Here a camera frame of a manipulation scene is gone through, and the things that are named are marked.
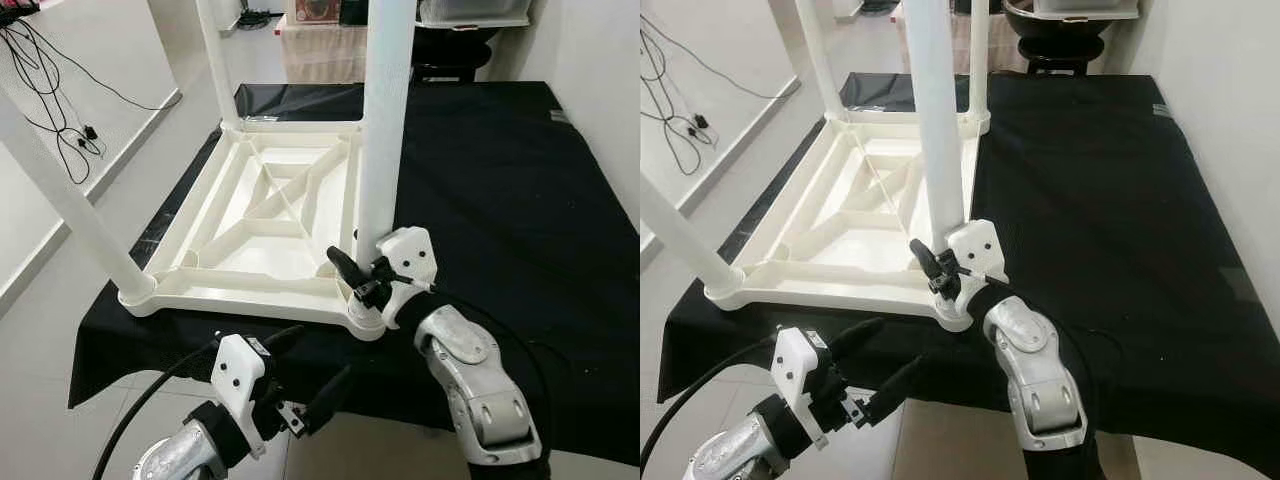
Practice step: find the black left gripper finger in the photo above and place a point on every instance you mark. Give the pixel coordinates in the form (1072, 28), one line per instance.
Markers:
(856, 338)
(896, 390)
(328, 398)
(282, 338)

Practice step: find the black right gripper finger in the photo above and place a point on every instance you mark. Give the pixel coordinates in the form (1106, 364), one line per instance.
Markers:
(928, 260)
(346, 267)

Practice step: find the white plastic table top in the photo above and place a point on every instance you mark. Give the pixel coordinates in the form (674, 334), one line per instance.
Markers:
(250, 240)
(840, 235)

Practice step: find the white plastic table leg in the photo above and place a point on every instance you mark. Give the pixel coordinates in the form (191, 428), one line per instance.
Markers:
(820, 60)
(690, 235)
(385, 120)
(979, 60)
(218, 60)
(70, 200)
(935, 120)

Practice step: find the black tablecloth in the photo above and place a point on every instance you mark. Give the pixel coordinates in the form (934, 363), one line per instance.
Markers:
(1100, 200)
(500, 200)

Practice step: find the clear crumpled tape patch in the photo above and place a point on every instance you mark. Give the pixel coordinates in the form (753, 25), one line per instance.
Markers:
(737, 238)
(148, 240)

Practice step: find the pink cloth covered table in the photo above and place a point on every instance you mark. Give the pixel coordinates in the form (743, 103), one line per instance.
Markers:
(1005, 50)
(320, 55)

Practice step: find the small grey tape patch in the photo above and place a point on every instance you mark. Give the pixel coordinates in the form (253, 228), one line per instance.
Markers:
(560, 117)
(1161, 110)

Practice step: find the large black wok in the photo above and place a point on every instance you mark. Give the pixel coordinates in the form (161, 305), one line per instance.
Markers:
(1055, 30)
(455, 42)

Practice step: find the black bag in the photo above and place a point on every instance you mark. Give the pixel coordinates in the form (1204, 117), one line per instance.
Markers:
(352, 12)

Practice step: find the red printed box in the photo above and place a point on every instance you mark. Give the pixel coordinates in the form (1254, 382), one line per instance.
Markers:
(315, 10)

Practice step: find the clear plastic storage box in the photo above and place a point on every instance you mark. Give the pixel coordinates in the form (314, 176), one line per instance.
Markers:
(1085, 8)
(475, 12)

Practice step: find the black router with antennas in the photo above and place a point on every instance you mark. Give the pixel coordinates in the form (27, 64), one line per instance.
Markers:
(18, 10)

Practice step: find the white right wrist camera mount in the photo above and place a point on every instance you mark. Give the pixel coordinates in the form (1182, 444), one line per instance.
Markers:
(412, 255)
(980, 248)

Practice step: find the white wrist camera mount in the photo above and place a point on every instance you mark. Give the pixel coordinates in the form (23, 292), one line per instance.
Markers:
(238, 375)
(798, 368)
(980, 248)
(412, 255)

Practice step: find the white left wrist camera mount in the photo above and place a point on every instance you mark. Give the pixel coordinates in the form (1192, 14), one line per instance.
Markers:
(798, 368)
(238, 375)

